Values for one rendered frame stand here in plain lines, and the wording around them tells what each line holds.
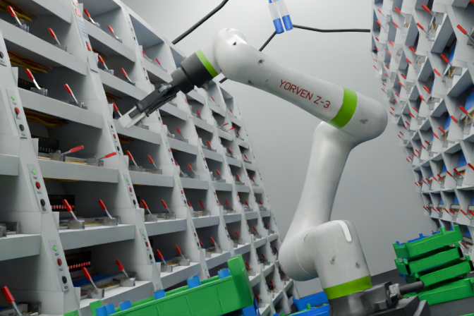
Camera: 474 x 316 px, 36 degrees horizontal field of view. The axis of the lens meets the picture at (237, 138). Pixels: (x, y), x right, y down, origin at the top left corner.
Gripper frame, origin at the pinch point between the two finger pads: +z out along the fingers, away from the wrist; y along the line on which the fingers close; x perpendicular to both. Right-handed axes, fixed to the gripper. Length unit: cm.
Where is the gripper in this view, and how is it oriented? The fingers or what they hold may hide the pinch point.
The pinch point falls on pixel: (131, 118)
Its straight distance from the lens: 210.7
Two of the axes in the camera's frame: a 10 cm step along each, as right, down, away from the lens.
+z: -8.1, 5.8, 0.7
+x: -5.7, -8.1, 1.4
